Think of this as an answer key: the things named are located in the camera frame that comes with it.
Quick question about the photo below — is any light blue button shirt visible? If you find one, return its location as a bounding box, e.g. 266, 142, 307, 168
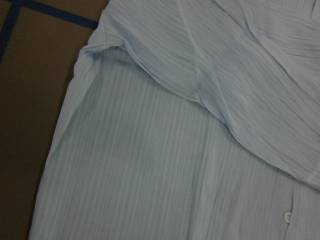
29, 0, 320, 240

